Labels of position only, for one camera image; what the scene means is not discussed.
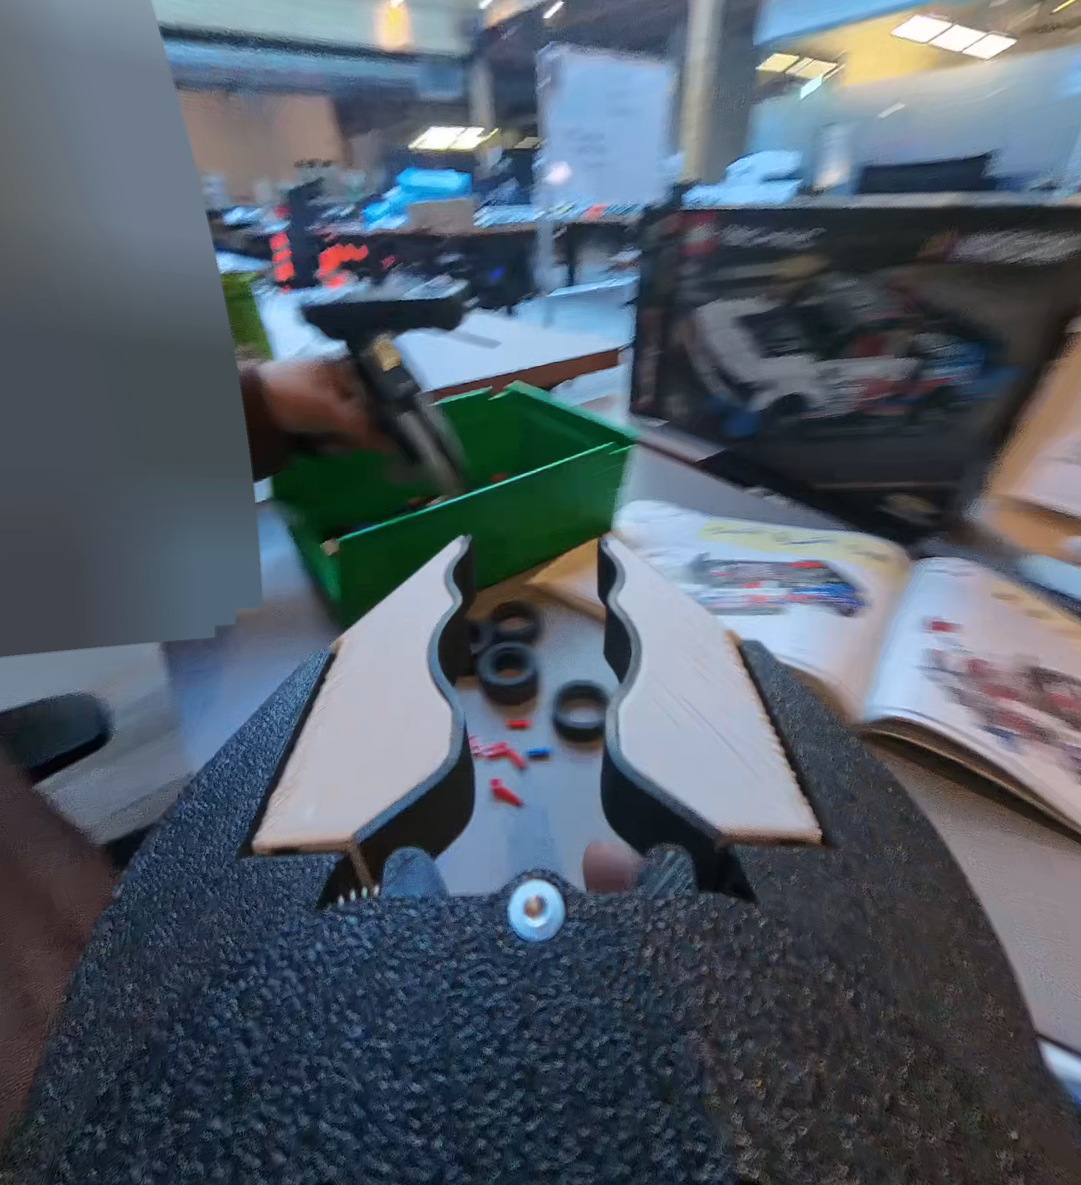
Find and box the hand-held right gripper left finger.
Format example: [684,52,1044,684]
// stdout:
[251,534,479,857]

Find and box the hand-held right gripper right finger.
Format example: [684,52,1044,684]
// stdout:
[598,534,825,850]

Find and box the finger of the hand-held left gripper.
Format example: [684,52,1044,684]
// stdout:
[375,369,470,499]

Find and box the green plastic bin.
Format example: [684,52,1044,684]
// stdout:
[270,382,640,631]

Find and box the grey desk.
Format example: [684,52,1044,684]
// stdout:
[161,445,1081,1066]

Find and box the person's left hand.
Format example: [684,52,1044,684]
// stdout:
[239,355,395,482]

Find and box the person's right hand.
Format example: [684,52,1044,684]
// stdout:
[581,840,646,896]

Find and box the neighbouring grey table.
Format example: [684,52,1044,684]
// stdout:
[251,276,632,403]

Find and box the white notice board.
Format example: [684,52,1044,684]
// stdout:
[535,41,683,211]

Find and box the yellow-cornered white booklet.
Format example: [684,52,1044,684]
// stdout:
[863,555,1081,870]

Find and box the black chair armrest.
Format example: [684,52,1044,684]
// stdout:
[0,692,118,785]

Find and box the black toy set box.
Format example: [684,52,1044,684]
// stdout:
[630,197,1081,541]

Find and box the person's brown shirt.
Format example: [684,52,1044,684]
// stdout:
[0,703,118,1179]

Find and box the tan clipboard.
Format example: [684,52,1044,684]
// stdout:
[965,267,1081,596]

